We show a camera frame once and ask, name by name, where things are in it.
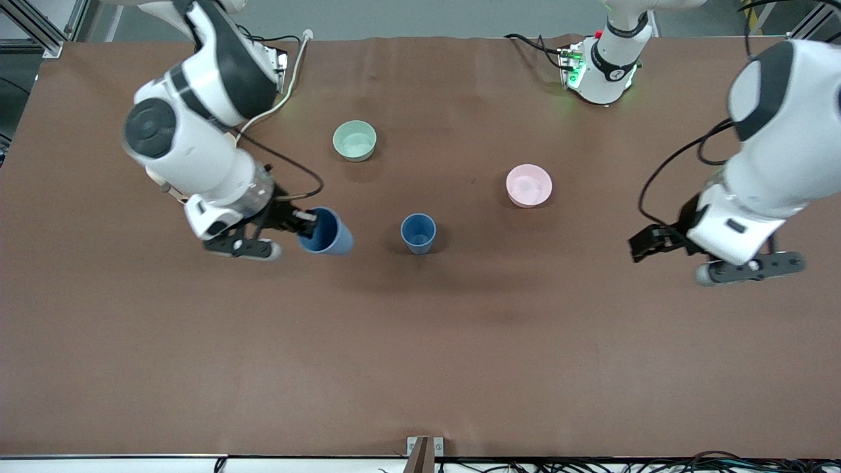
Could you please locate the pink bowl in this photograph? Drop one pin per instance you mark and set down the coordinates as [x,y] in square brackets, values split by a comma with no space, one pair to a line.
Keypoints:
[529,185]

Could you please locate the metal table edge bracket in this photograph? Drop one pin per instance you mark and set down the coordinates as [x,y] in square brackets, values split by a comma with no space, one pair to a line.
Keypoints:
[425,453]

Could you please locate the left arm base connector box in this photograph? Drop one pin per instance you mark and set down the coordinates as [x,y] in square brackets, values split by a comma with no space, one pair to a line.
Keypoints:
[570,66]

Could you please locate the mint green bowl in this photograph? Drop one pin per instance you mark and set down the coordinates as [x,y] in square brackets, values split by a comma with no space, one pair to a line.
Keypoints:
[355,140]

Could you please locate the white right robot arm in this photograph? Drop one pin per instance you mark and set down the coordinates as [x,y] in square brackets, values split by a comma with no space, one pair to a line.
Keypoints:
[197,131]

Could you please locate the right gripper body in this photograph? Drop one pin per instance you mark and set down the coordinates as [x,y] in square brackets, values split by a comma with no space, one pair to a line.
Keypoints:
[283,213]

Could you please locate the cream white toaster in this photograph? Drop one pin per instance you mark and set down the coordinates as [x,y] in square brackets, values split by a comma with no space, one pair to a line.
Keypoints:
[158,179]

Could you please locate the aluminium frame profile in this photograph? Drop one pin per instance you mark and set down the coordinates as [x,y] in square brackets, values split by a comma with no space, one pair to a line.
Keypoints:
[811,23]
[39,29]

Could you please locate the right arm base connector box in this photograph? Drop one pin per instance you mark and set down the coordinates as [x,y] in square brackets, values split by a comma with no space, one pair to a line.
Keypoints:
[281,66]

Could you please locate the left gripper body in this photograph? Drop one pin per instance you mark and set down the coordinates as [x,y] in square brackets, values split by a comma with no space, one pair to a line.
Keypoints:
[685,223]

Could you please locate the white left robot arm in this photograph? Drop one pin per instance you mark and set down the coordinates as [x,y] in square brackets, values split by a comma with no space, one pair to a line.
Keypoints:
[782,131]

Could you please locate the blue plastic cup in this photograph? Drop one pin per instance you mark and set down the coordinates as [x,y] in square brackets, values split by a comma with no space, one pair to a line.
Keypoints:
[327,233]
[418,231]

